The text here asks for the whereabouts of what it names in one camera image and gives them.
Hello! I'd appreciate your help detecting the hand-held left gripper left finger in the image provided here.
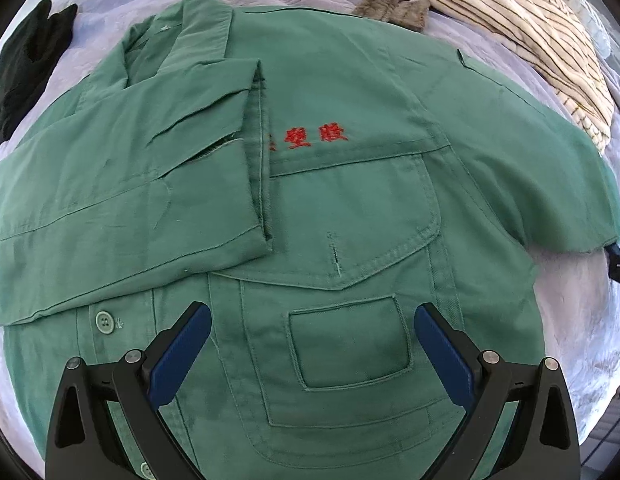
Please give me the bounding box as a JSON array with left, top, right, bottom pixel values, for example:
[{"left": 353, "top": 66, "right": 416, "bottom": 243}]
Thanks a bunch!
[{"left": 44, "top": 301, "right": 213, "bottom": 480}]

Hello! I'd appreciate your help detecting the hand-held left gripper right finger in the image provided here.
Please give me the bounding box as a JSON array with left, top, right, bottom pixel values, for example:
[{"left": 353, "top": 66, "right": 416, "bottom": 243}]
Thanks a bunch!
[{"left": 414, "top": 302, "right": 581, "bottom": 480}]

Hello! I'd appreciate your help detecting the green work jacket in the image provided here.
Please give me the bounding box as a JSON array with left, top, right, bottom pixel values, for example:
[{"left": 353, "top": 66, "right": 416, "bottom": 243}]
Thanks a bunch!
[{"left": 0, "top": 0, "right": 620, "bottom": 480}]

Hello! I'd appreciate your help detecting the lavender plush blanket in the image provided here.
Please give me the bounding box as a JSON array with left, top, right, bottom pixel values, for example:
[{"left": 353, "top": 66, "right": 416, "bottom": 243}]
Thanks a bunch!
[{"left": 0, "top": 0, "right": 620, "bottom": 466}]

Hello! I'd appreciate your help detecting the white quilted cloth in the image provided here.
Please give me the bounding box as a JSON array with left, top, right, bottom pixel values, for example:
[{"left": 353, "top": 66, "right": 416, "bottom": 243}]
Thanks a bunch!
[{"left": 530, "top": 0, "right": 617, "bottom": 61}]

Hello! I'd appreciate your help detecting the cream striped blanket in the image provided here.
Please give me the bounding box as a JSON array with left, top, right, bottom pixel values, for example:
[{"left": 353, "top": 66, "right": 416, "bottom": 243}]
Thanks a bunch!
[{"left": 371, "top": 0, "right": 613, "bottom": 153}]

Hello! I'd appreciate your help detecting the black cloth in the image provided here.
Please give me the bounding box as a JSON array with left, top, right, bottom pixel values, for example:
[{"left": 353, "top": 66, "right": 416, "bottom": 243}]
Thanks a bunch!
[{"left": 0, "top": 0, "right": 79, "bottom": 151}]

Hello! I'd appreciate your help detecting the brown fuzzy cloth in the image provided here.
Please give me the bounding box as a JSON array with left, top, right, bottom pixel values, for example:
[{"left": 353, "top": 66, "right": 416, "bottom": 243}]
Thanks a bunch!
[{"left": 352, "top": 0, "right": 431, "bottom": 35}]

